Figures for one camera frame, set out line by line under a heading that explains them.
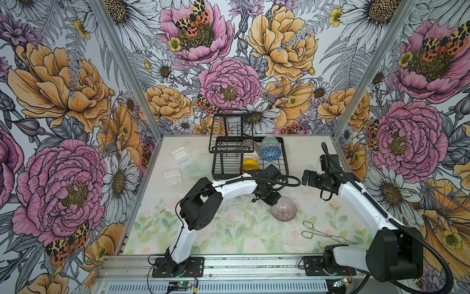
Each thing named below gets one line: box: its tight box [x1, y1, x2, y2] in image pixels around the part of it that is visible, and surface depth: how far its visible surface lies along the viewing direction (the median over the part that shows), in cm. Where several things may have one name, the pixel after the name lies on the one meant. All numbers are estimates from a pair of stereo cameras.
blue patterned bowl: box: [260, 145, 281, 162], surface depth 111 cm
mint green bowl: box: [260, 135, 280, 149], surface depth 112 cm
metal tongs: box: [301, 220, 360, 245], surface depth 85 cm
